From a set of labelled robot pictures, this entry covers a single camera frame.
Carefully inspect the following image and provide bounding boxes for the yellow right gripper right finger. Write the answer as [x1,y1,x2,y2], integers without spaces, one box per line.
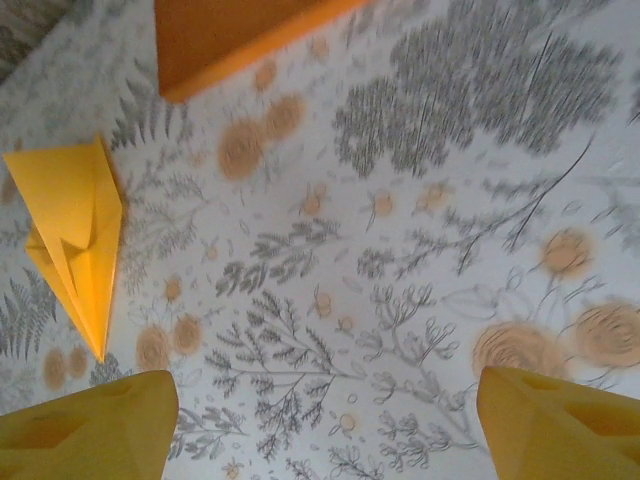
[474,366,640,480]

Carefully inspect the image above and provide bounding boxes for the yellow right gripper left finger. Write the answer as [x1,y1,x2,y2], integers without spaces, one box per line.
[0,369,180,480]

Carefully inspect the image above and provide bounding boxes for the gold wire rack wooden base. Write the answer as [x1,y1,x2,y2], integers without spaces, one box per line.
[153,0,374,105]

